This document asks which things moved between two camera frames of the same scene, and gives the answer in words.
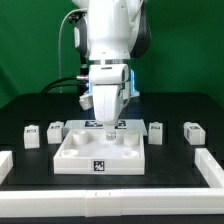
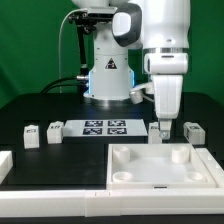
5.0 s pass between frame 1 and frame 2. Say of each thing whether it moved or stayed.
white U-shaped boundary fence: stayed
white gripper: moved
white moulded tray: moved
